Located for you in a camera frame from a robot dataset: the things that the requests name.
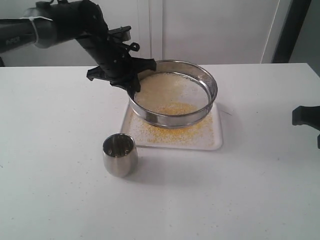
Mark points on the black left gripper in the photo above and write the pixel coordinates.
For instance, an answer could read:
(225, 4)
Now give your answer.
(114, 63)

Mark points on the pile of beige rice grains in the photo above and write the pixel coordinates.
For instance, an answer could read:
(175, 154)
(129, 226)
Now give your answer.
(172, 95)

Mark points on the round steel mesh sieve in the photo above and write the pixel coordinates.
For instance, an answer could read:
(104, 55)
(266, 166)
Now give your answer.
(195, 72)

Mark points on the stainless steel cup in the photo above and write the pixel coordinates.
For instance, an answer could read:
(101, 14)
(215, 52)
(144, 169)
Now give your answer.
(120, 155)

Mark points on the white rectangular plastic tray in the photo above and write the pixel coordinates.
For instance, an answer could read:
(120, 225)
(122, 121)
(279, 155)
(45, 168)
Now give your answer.
(206, 135)

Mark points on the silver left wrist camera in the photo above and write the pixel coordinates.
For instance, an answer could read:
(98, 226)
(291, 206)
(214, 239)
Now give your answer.
(121, 34)

